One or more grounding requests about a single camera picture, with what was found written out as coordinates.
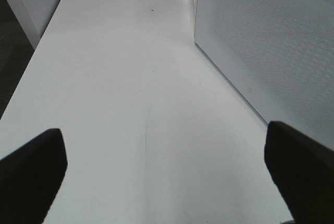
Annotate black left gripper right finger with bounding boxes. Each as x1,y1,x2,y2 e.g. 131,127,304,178
264,121,333,223

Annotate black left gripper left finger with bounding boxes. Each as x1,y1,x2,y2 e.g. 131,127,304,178
1,128,68,223

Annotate white microwave door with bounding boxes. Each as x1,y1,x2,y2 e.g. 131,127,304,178
194,0,333,148

